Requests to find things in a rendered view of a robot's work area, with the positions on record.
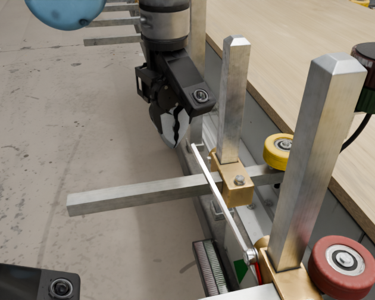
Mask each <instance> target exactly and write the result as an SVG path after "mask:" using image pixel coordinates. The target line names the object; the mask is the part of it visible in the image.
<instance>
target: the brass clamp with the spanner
mask: <svg viewBox="0 0 375 300"><path fill-rule="evenodd" d="M269 238H270V236H269V235H267V236H264V237H262V238H261V239H259V240H257V241H256V243H255V244H254V246H253V247H254V248H255V249H256V250H257V252H258V256H259V263H258V267H259V270H260V275H261V280H262V283H263V284H264V285H266V284H269V283H273V285H274V287H275V288H276V290H277V293H278V295H279V297H280V299H281V300H306V299H313V300H324V299H323V298H322V296H321V295H320V293H319V291H318V289H317V288H316V286H315V284H314V282H313V281H312V279H311V277H310V275H309V274H308V272H307V270H306V269H305V267H304V265H303V263H302V262H301V265H300V267H298V268H293V269H289V270H284V271H279V272H277V271H276V270H275V268H274V266H273V264H272V262H271V260H270V258H269V256H268V254H267V247H268V241H269Z"/></svg>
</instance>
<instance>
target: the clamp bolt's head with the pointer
mask: <svg viewBox="0 0 375 300"><path fill-rule="evenodd" d="M252 251H253V253H254V256H255V264H254V266H255V271H256V274H257V279H258V284H259V286H261V285H263V283H262V280H261V275H260V270H259V267H258V263H259V256H258V252H257V250H256V249H255V248H254V247H252ZM242 255H243V260H244V262H245V263H246V264H248V258H247V255H246V252H245V251H243V254H242Z"/></svg>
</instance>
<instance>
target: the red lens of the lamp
mask: <svg viewBox="0 0 375 300"><path fill-rule="evenodd" d="M359 44H361V43H359ZM359 44H356V45H354V46H353V47H352V50H351V53H350V56H352V57H354V58H356V59H357V60H358V61H359V62H360V63H361V64H362V65H363V66H364V67H365V68H366V70H367V71H368V73H367V76H366V78H365V81H364V84H363V85H365V86H369V87H371V88H375V61H373V60H370V59H367V58H365V57H363V56H361V55H360V54H358V53H357V52H356V50H355V48H356V47H357V46H358V45H359Z"/></svg>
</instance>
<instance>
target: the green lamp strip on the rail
mask: <svg viewBox="0 0 375 300"><path fill-rule="evenodd" d="M203 243H204V246H205V250H206V252H207V256H208V259H209V262H210V265H211V268H212V272H213V274H214V277H215V281H216V284H217V287H218V290H219V293H220V294H224V293H229V290H228V287H227V284H226V281H225V278H224V276H223V272H222V270H221V267H220V264H219V261H218V258H217V255H216V253H215V250H214V247H213V244H212V242H211V240H205V241H203Z"/></svg>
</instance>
